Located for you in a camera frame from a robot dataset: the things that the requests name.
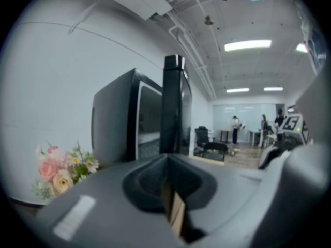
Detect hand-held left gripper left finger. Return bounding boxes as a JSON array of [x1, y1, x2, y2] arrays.
[[33, 155, 182, 248]]

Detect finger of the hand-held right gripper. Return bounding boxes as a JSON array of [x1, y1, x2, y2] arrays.
[[258, 145, 285, 171]]

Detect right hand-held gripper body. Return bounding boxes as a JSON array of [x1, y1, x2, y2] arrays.
[[274, 112, 313, 154]]

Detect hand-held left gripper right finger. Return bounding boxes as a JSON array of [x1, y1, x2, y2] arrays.
[[168, 145, 329, 248]]

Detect black mini fridge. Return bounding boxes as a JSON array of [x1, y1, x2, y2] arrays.
[[92, 68, 163, 165]]

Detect small white desk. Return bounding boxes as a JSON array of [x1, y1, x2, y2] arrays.
[[248, 129, 262, 146]]

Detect small wooden desk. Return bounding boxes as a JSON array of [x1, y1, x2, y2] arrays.
[[220, 129, 233, 143]]

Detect pink flower bouquet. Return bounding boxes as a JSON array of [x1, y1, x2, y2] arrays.
[[32, 141, 100, 201]]

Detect black office chair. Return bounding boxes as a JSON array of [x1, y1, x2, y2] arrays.
[[194, 126, 217, 154]]

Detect white ceiling pipes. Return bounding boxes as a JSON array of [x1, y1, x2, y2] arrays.
[[168, 26, 217, 100]]

